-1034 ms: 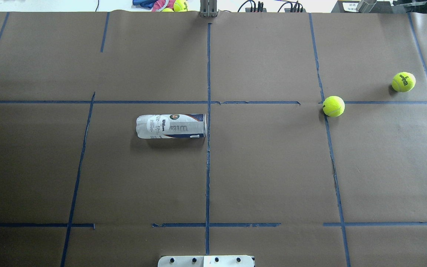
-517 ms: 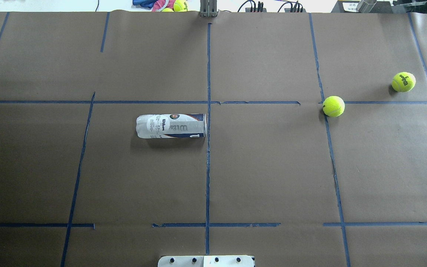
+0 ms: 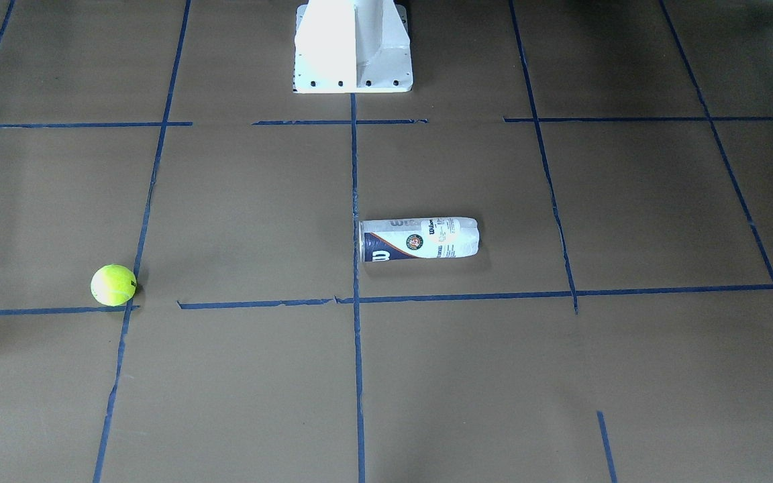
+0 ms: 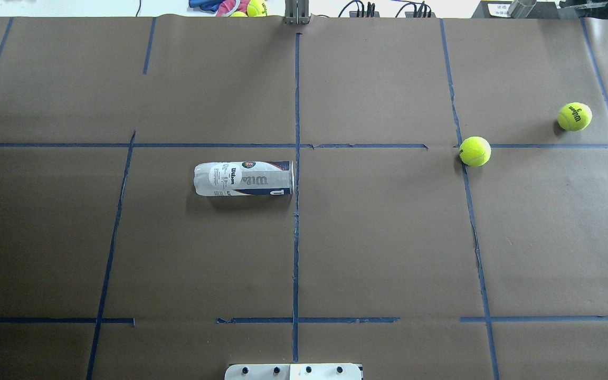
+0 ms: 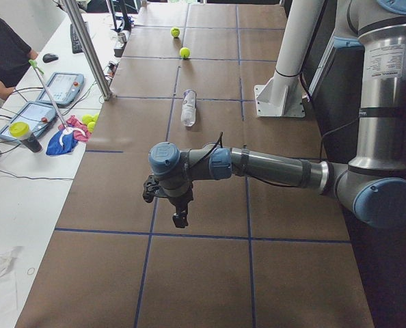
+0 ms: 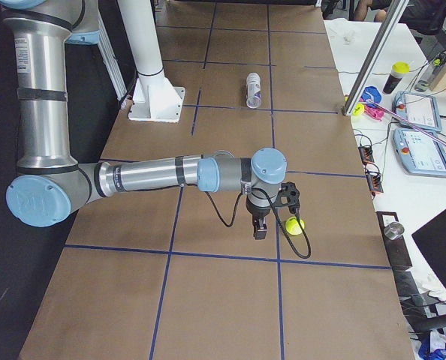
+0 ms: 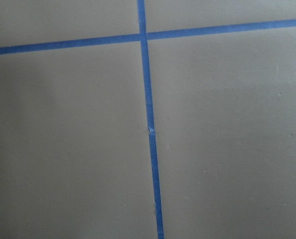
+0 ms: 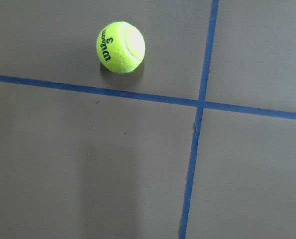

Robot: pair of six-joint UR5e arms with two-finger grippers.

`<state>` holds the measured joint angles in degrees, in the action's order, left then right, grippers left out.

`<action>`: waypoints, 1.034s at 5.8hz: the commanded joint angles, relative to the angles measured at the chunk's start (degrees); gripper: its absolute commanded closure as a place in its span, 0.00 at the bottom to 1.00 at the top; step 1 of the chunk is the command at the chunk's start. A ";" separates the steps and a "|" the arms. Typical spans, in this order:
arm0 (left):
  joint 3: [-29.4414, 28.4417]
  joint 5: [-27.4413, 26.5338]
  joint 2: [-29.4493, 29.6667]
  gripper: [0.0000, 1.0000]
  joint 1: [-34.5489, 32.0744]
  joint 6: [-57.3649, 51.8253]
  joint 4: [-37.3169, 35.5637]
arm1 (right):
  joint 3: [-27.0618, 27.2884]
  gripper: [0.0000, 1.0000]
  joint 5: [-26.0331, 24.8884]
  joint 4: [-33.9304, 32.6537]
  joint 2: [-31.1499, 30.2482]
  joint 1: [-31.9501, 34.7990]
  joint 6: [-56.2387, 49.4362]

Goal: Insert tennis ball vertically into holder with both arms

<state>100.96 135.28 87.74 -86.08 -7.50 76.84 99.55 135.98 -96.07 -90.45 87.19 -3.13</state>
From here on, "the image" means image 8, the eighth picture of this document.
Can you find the yellow Wilson tennis ball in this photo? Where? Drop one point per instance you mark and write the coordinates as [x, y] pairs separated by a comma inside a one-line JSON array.
[[120, 47]]

